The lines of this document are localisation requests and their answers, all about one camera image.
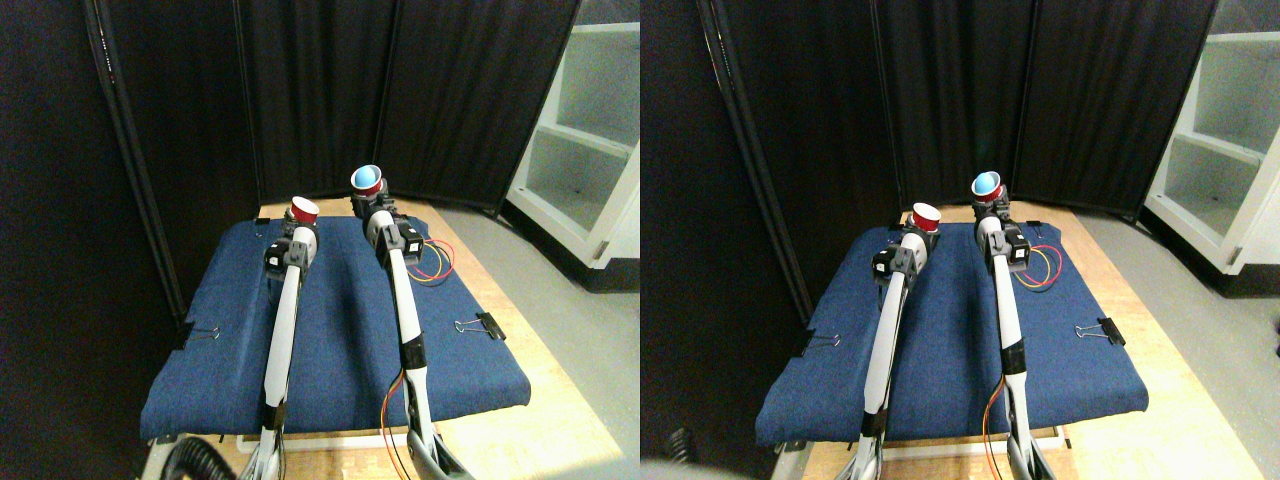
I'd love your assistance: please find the white shelf unit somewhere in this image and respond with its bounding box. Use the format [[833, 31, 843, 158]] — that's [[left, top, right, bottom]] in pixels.
[[505, 22, 640, 271], [1143, 32, 1280, 279]]

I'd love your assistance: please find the white table frame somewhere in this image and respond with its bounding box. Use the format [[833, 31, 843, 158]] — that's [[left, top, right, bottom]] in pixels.
[[770, 432, 1071, 480], [142, 428, 446, 480]]

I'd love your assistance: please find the red wire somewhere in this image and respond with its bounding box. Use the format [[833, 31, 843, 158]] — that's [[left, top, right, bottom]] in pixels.
[[410, 238, 457, 287], [1017, 243, 1064, 292]]

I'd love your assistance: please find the dark blue cloth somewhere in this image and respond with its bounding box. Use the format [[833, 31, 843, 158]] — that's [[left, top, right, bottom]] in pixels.
[[756, 222, 1150, 448], [140, 215, 532, 443]]

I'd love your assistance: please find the black curtain stand pole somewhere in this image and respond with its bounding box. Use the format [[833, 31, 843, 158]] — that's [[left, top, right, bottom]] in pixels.
[[871, 0, 908, 213], [1008, 0, 1041, 204], [367, 0, 401, 197], [234, 0, 265, 208], [699, 0, 809, 329], [84, 0, 190, 323]]

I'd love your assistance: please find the orange wire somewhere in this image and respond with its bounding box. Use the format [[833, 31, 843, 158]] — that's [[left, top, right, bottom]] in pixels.
[[379, 369, 414, 480], [982, 377, 1012, 480]]

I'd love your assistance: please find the yellow wire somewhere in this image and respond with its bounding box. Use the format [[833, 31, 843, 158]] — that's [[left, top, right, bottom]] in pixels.
[[412, 245, 450, 284], [1019, 250, 1057, 289]]

